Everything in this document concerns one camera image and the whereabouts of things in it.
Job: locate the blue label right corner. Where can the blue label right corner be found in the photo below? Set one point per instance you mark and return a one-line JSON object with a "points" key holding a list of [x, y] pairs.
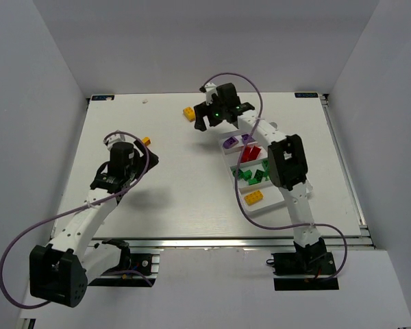
{"points": [[306, 95]]}

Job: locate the green rounded lego piece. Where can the green rounded lego piece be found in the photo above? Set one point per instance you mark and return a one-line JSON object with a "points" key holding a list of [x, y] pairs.
{"points": [[242, 175]]}

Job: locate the red lego brick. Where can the red lego brick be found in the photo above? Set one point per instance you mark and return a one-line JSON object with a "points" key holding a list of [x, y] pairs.
{"points": [[245, 154]]}

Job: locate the green long lego brick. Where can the green long lego brick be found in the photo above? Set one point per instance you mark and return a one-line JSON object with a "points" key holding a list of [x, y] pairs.
{"points": [[265, 165]]}

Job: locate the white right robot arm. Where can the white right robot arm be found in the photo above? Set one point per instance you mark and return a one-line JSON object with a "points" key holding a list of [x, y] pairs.
{"points": [[304, 233]]}

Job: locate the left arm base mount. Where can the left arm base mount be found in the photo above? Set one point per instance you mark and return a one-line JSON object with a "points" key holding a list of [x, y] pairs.
{"points": [[114, 263]]}

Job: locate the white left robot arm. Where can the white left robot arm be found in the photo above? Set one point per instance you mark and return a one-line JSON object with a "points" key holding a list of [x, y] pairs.
{"points": [[61, 271]]}

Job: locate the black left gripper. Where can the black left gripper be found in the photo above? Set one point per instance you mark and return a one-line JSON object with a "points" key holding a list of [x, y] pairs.
{"points": [[145, 158]]}

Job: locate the yellow long lego brick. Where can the yellow long lego brick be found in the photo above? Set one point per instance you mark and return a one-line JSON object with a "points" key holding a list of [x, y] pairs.
{"points": [[253, 198]]}

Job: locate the yellow tall lego brick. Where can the yellow tall lego brick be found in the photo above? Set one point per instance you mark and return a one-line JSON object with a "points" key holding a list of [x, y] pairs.
{"points": [[189, 113]]}

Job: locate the blue label corner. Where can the blue label corner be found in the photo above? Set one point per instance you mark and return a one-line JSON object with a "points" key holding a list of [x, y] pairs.
{"points": [[102, 98], [306, 95]]}

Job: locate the small yellow lego brick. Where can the small yellow lego brick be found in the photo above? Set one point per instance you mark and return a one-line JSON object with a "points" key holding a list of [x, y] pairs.
{"points": [[146, 141]]}

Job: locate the tiny green lego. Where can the tiny green lego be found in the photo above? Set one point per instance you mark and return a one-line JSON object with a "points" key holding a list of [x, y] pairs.
{"points": [[257, 178]]}

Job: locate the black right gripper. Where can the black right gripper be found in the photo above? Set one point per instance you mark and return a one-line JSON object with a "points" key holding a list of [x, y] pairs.
{"points": [[213, 112]]}

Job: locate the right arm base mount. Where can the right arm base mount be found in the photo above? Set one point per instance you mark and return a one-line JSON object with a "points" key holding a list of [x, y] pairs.
{"points": [[309, 268]]}

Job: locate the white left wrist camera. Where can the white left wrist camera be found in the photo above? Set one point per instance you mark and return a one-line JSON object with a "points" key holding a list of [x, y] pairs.
{"points": [[113, 138]]}

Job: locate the blue label left corner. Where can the blue label left corner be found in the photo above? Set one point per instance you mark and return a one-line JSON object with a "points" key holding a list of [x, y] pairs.
{"points": [[102, 98]]}

